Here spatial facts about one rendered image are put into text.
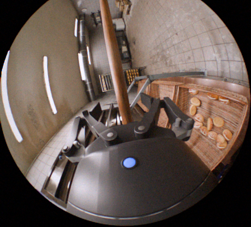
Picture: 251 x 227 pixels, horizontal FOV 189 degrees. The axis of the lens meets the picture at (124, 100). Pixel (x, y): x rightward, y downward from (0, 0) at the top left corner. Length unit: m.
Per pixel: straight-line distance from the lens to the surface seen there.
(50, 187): 1.01
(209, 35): 1.33
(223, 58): 1.22
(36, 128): 1.53
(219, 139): 0.67
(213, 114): 0.69
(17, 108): 1.45
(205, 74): 1.30
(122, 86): 0.18
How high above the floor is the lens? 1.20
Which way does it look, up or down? 3 degrees down
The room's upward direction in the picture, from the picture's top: 102 degrees counter-clockwise
